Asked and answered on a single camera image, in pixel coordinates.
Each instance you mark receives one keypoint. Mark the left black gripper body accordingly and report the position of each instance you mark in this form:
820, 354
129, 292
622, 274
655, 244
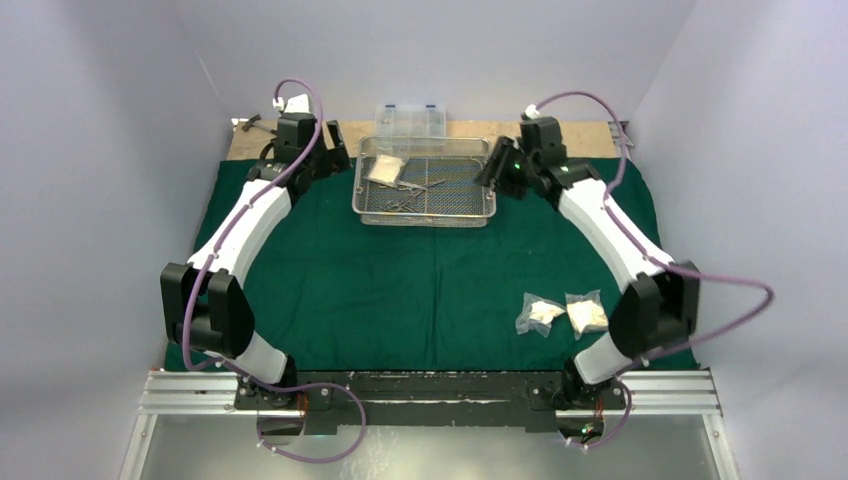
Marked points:
332, 161

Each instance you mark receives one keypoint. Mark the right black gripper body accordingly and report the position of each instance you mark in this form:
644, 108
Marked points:
507, 168

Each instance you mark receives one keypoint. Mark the white gauze packet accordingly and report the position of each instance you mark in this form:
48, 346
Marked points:
386, 170

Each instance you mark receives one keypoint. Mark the metal wire mesh tray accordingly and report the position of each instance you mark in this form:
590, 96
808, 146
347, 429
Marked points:
459, 203

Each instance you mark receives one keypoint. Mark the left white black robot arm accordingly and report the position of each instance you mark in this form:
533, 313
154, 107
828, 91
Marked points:
205, 307

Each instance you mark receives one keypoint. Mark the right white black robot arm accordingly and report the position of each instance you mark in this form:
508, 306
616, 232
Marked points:
659, 296

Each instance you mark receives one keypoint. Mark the metal surgical instruments pile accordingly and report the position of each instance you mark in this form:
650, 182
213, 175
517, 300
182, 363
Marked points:
406, 196

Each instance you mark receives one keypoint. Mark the clear plastic compartment box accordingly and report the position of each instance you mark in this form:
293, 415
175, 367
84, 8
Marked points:
400, 120

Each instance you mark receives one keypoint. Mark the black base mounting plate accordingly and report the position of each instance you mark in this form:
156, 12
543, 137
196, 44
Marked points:
533, 401

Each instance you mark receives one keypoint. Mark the small black-handled hammer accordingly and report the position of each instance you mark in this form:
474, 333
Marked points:
254, 122

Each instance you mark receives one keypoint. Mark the right side aluminium rail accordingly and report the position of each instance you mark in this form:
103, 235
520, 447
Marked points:
622, 142

